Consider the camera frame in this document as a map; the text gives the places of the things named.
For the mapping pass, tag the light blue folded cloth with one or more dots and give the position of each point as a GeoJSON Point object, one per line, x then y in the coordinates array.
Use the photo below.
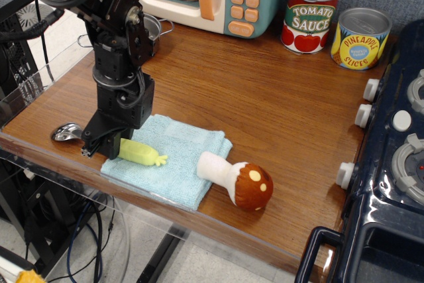
{"type": "Point", "coordinates": [176, 181]}

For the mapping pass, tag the tomato sauce can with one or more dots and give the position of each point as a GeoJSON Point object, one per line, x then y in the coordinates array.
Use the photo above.
{"type": "Point", "coordinates": [306, 25]}

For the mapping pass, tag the black desk at left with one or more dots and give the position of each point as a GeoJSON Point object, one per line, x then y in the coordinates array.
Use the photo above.
{"type": "Point", "coordinates": [16, 58]}

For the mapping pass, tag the dark blue toy stove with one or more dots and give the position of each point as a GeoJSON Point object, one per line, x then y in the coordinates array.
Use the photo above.
{"type": "Point", "coordinates": [381, 239]}

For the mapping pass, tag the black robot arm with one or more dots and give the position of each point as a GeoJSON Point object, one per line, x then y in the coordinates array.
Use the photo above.
{"type": "Point", "coordinates": [121, 45]}

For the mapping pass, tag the pineapple slices can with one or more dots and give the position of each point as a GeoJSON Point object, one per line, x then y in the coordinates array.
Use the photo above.
{"type": "Point", "coordinates": [360, 38]}

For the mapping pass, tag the black table leg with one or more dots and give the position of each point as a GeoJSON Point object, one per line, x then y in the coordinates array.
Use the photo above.
{"type": "Point", "coordinates": [162, 254]}

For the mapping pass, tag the yellow object at corner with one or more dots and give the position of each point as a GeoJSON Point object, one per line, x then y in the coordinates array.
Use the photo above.
{"type": "Point", "coordinates": [29, 276]}

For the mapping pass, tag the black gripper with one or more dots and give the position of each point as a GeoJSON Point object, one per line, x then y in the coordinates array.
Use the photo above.
{"type": "Point", "coordinates": [123, 106]}

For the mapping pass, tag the plush brown mushroom toy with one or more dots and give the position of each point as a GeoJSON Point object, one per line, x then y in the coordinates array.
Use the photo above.
{"type": "Point", "coordinates": [249, 186]}

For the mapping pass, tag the small steel pot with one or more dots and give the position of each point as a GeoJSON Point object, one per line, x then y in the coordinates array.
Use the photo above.
{"type": "Point", "coordinates": [154, 27]}

